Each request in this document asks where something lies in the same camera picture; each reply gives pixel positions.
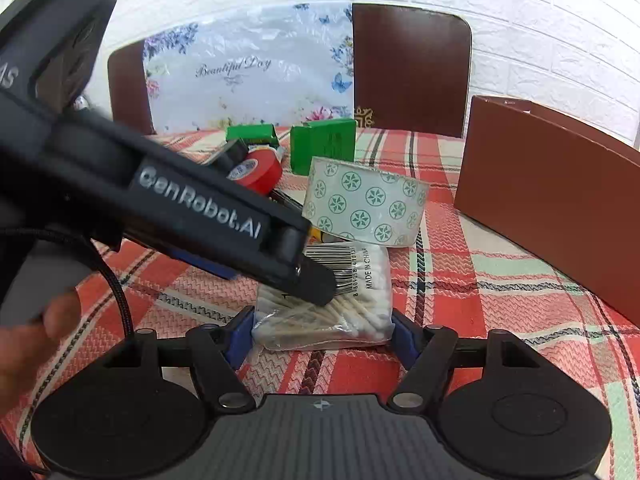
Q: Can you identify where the clear tape roll green pattern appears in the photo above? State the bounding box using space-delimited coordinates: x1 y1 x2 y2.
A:
301 156 431 248

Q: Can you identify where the red plaid tablecloth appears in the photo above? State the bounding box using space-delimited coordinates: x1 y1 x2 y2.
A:
0 127 640 480

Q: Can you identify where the plain brown chair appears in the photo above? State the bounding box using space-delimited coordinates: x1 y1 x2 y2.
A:
107 42 158 136

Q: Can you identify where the cotton swab bag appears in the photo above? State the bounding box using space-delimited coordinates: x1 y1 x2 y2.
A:
251 244 393 351

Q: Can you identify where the person's left hand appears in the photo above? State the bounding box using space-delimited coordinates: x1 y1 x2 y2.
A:
0 292 83 431

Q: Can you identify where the floral plastic chair cover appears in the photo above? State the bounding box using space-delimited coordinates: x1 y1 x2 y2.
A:
142 2 356 136

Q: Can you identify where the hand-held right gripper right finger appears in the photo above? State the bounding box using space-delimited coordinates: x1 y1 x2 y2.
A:
387 308 541 409

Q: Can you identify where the brown storage box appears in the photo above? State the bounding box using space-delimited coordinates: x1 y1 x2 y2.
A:
452 95 640 326

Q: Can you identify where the large green box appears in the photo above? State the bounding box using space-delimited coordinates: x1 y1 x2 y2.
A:
290 119 358 177

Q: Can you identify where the small green box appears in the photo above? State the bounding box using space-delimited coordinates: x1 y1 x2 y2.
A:
226 124 280 150

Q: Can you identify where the black tape roll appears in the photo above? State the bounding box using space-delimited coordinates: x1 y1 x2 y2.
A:
207 140 249 172

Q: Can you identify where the brown chair gold emblem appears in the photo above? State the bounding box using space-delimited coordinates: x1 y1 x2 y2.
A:
351 2 473 138

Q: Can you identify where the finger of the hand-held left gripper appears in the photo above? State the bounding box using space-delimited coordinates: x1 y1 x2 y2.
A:
272 254 339 307
166 247 239 282

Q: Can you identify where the red tape roll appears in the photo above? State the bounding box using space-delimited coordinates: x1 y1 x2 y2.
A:
227 144 283 196

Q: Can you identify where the black braided cable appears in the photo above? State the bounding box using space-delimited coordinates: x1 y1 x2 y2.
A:
0 227 138 348

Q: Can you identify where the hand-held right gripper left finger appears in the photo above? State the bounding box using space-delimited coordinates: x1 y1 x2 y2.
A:
102 307 257 409

